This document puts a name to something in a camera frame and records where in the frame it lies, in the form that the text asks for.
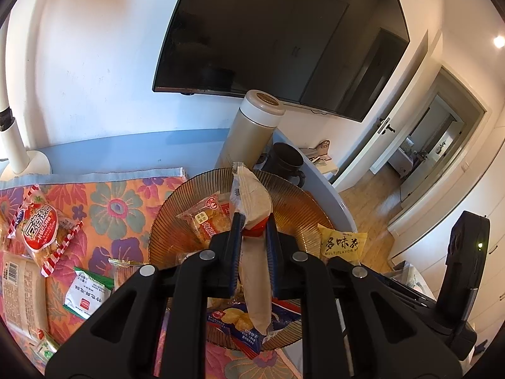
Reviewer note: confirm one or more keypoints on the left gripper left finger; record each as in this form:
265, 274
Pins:
120, 339

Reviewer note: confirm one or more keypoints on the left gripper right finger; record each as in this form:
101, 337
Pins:
352, 325

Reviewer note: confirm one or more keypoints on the yellow peanut snack bag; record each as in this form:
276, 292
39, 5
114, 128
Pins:
346, 245

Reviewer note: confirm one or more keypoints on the red round-label snack bag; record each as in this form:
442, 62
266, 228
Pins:
43, 229

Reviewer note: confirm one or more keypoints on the white snack bag red patch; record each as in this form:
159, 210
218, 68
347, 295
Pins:
250, 198

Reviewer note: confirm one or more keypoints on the brown bar clear wrapper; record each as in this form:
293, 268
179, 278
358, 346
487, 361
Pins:
122, 270

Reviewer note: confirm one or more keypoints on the green white small sachet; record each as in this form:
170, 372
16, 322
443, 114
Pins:
87, 293

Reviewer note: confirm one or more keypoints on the white snack bag lower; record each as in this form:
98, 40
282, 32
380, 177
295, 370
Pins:
23, 291

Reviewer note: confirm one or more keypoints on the blue chip bag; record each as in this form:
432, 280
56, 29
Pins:
235, 323

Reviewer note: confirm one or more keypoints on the amber ribbed glass bowl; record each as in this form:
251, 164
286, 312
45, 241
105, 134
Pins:
213, 273

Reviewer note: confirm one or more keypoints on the floral orange table mat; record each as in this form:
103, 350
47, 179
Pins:
117, 217

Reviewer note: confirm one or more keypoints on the orange fried snack bag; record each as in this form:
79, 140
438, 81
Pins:
206, 218

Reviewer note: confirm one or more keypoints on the keys on table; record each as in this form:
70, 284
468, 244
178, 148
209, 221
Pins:
318, 153

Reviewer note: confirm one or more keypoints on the black mug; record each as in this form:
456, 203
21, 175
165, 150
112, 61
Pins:
286, 162

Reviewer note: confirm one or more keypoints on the white lamp stand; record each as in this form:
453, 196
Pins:
20, 161

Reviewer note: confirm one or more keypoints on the beige thermos bottle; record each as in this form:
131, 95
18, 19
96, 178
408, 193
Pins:
255, 122

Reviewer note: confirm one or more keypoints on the white door with handle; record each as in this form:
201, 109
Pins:
397, 119

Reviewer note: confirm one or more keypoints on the black wall television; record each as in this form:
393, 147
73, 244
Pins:
334, 56

